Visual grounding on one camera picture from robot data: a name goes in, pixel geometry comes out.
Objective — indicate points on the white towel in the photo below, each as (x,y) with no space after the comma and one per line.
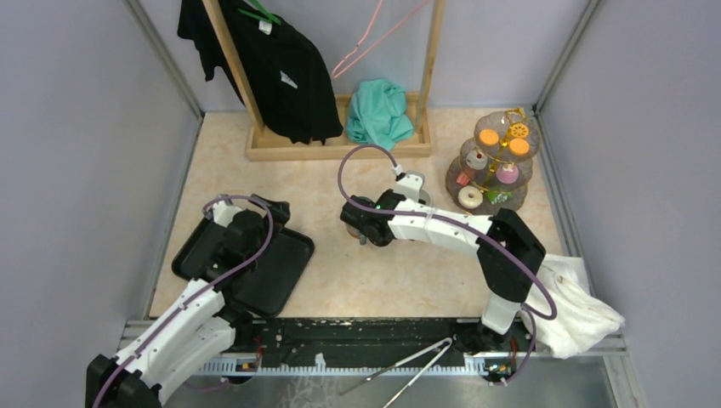
(582,320)

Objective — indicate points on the teal cloth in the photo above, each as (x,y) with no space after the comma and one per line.
(377,115)

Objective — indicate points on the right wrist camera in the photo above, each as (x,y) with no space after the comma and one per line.
(409,184)

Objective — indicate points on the pink cupcake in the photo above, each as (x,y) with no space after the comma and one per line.
(507,173)

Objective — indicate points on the green cake slice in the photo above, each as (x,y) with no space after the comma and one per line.
(498,197)

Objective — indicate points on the orange biscuit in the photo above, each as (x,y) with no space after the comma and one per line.
(488,137)

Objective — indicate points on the black baking tray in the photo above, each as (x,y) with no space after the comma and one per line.
(266,290)

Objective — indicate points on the white glazed donut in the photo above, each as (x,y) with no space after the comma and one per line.
(470,197)

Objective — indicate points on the orange macaron on stand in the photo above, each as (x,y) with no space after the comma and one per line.
(519,146)

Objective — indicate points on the wooden clothes rack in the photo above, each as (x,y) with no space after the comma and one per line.
(264,145)

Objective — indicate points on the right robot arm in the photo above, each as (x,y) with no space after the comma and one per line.
(509,254)

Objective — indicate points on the green hanger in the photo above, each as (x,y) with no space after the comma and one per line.
(256,10)

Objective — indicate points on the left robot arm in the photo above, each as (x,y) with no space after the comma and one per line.
(156,363)

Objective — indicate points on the grey-blue ceramic mug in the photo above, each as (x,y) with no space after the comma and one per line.
(356,234)

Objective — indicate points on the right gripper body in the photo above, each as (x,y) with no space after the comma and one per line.
(377,243)

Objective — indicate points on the red cake slice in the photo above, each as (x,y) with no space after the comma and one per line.
(462,179)

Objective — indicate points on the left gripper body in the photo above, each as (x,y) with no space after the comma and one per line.
(278,217)

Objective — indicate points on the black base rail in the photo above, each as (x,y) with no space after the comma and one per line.
(370,343)

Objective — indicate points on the three-tier glass stand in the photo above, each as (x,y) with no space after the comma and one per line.
(511,123)

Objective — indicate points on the black t-shirt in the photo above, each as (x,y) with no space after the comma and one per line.
(287,75)

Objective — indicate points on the white speckled mug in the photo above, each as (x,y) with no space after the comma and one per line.
(425,198)

